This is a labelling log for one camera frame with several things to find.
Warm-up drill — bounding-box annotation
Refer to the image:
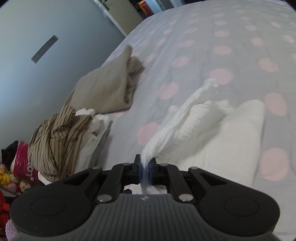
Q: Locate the white crinkle cloth garment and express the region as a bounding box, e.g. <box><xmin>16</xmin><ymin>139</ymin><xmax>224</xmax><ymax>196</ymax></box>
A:
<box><xmin>141</xmin><ymin>79</ymin><xmax>265</xmax><ymax>187</ymax></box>

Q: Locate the white garment under striped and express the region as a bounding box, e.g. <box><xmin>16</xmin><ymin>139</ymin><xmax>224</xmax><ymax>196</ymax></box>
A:
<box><xmin>74</xmin><ymin>108</ymin><xmax>111</xmax><ymax>174</ymax></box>

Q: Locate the brown striped garment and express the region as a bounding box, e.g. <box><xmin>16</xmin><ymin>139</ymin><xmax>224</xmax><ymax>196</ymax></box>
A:
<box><xmin>28</xmin><ymin>105</ymin><xmax>92</xmax><ymax>182</ymax></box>

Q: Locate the beige folded garment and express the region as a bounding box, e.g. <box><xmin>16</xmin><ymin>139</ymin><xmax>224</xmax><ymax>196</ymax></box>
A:
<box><xmin>65</xmin><ymin>45</ymin><xmax>142</xmax><ymax>113</ymax></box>

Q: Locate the stuffed toys pile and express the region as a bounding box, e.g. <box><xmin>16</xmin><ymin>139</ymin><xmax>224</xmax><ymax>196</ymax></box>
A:
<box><xmin>1</xmin><ymin>163</ymin><xmax>31</xmax><ymax>227</ymax></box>

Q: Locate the grey pink dotted bedspread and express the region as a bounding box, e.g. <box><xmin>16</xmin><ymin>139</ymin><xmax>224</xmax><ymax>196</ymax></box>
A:
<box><xmin>96</xmin><ymin>1</ymin><xmax>295</xmax><ymax>240</ymax></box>

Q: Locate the beige room door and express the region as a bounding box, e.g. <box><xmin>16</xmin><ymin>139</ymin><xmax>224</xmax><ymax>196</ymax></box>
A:
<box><xmin>93</xmin><ymin>0</ymin><xmax>143</xmax><ymax>37</ymax></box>

